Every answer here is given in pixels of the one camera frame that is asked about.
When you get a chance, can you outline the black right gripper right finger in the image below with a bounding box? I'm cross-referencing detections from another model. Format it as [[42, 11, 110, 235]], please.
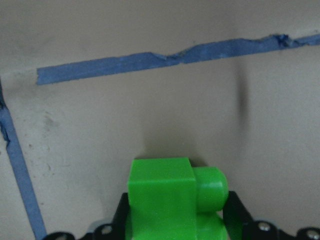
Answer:
[[222, 191, 253, 240]]

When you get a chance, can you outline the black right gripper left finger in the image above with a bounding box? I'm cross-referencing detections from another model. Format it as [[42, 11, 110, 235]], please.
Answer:
[[110, 192, 130, 240]]

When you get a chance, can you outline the green toy block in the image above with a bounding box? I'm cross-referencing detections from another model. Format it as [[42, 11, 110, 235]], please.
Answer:
[[125, 157, 229, 240]]

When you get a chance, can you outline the brown paper table cover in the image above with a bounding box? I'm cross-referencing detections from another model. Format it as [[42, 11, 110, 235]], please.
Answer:
[[0, 0, 320, 238]]

